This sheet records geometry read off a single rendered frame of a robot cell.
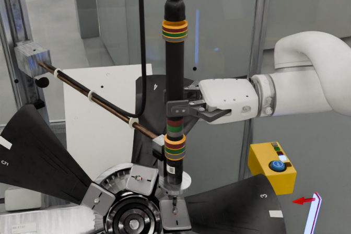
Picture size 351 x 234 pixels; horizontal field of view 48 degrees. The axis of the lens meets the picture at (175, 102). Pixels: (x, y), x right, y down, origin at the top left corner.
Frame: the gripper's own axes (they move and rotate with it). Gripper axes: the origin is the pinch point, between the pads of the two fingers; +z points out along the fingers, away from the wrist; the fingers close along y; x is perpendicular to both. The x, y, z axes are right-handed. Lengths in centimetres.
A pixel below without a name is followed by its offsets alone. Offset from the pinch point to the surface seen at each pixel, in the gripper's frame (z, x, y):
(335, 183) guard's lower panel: -93, -97, 70
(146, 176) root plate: 5.8, -22.1, 4.9
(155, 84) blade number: 1.3, -7.9, 22.3
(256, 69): -44, -30, 70
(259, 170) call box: -31, -44, 26
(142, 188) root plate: 7.0, -24.1, 3.1
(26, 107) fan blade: 30.4, -6.1, 12.5
